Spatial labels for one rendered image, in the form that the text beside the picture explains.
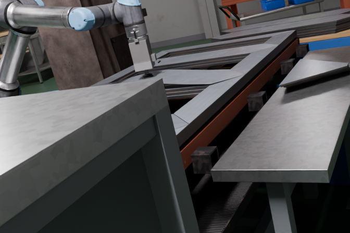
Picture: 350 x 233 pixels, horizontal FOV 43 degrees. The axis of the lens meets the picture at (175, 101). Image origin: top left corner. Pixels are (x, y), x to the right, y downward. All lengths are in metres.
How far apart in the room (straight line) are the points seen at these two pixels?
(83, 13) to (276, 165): 0.82
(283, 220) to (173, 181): 0.49
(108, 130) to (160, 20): 9.00
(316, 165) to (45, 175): 0.66
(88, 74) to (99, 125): 4.52
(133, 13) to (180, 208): 1.00
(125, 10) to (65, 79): 3.70
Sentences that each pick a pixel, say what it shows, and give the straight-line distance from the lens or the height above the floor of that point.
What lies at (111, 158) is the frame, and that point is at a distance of 0.53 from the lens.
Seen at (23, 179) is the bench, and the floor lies 1.04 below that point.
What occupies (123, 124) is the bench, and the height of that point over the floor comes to 1.02.
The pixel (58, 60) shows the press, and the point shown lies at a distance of 5.20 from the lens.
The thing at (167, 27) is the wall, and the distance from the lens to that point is 9.47.
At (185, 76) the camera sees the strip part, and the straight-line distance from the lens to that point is 1.56.
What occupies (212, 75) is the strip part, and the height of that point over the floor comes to 0.85.
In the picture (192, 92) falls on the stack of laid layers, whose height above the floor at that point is 0.83.
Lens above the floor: 1.17
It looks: 14 degrees down
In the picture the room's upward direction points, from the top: 13 degrees counter-clockwise
